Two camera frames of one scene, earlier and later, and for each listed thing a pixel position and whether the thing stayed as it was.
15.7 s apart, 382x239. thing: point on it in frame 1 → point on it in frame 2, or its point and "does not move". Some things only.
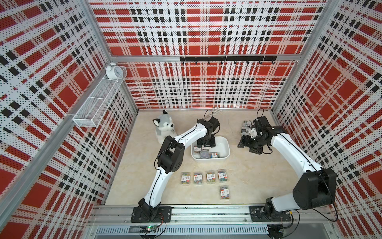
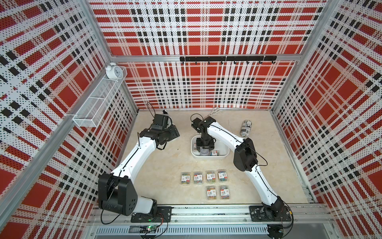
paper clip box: (211, 177) does not move
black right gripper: (245, 141) → (210, 146)
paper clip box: (185, 178) does not move
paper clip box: (222, 176) does not move
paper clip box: (224, 192) does not move
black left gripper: (212, 143) → (174, 132)
